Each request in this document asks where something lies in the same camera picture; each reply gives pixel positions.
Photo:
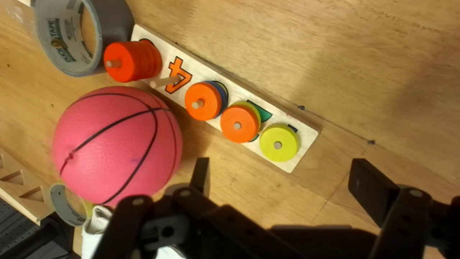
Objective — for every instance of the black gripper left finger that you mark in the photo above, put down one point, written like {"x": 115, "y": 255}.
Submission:
{"x": 201, "y": 174}

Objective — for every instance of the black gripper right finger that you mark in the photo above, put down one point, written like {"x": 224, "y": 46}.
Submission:
{"x": 374, "y": 191}

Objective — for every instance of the wooden shape sorter board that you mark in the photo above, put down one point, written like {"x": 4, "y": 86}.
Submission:
{"x": 23, "y": 184}

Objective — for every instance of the grey duct tape roll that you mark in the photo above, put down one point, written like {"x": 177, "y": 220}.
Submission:
{"x": 109, "y": 19}

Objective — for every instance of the pink toy basketball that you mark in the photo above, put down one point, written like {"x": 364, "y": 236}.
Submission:
{"x": 115, "y": 144}

